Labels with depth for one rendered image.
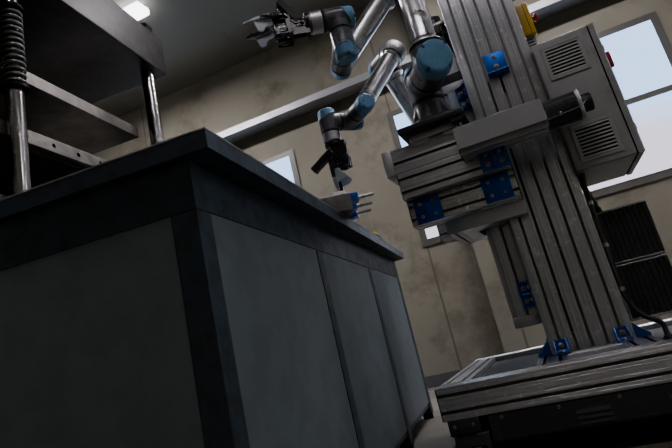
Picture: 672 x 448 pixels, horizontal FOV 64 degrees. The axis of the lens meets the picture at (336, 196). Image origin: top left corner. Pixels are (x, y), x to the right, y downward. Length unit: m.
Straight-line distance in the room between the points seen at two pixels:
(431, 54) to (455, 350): 2.70
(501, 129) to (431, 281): 2.56
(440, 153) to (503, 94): 0.37
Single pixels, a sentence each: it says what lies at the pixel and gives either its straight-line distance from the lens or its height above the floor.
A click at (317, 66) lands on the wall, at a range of 4.82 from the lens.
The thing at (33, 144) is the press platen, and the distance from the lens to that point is 2.02.
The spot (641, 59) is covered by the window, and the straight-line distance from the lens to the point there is 4.34.
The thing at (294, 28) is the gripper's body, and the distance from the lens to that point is 1.85.
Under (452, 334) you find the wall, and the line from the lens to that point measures 4.08.
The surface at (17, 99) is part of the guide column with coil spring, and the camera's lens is 1.98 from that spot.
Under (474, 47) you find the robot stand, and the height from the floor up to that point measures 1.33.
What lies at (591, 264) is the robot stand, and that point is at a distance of 1.91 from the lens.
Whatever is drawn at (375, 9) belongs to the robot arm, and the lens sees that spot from 2.05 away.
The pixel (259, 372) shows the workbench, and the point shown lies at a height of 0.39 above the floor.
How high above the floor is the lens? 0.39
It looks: 16 degrees up
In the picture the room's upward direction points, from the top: 13 degrees counter-clockwise
